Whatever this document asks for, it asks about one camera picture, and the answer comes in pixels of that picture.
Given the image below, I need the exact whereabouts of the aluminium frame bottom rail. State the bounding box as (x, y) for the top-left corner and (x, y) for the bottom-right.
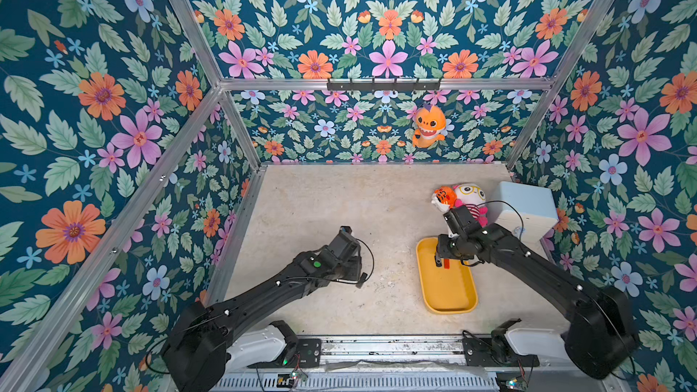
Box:
(203, 166), (267, 307)

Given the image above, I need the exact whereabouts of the aluminium frame post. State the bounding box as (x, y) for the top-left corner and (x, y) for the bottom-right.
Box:
(146, 0), (262, 171)

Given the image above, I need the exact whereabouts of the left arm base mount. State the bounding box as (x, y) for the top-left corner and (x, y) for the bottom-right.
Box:
(250, 339), (322, 368)

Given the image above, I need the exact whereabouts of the orange tiger plush toy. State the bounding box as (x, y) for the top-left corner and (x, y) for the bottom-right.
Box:
(431, 186), (457, 213)

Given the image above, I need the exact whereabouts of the yellow plastic storage tray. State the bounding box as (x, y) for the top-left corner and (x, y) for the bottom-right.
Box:
(416, 238), (478, 315)

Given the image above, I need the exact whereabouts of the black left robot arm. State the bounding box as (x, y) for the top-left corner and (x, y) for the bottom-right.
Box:
(161, 226), (368, 391)

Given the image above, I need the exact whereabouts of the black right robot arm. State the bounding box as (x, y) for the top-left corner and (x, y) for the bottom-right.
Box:
(435, 206), (640, 380)

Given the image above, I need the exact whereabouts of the black hook rail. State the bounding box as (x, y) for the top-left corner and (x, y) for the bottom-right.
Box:
(326, 78), (442, 93)

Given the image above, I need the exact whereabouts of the pink white doll plush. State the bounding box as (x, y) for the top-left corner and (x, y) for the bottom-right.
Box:
(454, 183), (488, 227)

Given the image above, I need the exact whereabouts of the orange dinosaur plush toy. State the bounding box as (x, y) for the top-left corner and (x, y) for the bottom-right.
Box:
(412, 105), (447, 148)

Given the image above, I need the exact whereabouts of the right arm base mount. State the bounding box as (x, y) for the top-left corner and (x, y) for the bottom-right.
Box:
(461, 319), (540, 368)

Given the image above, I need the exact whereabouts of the light blue white box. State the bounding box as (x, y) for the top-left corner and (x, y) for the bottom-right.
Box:
(486, 181), (559, 246)

